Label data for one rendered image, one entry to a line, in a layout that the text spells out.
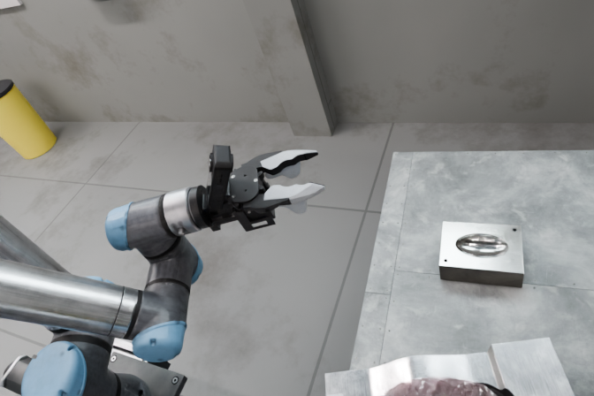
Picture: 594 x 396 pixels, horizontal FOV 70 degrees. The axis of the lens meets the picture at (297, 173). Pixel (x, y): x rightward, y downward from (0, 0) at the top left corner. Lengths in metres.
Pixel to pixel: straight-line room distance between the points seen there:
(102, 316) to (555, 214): 1.19
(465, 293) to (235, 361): 1.31
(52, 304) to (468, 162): 1.27
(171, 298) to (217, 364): 1.57
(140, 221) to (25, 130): 3.96
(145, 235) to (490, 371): 0.77
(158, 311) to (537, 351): 0.77
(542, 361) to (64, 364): 0.93
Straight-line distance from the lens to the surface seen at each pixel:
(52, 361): 0.95
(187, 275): 0.77
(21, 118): 4.61
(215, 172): 0.61
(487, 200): 1.43
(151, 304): 0.71
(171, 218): 0.69
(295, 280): 2.32
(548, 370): 1.06
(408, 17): 2.58
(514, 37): 2.61
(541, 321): 1.23
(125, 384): 1.04
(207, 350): 2.33
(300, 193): 0.62
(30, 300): 0.70
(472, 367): 1.09
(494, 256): 1.25
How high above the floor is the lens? 1.89
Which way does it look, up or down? 42 degrees down
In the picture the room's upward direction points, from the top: 22 degrees counter-clockwise
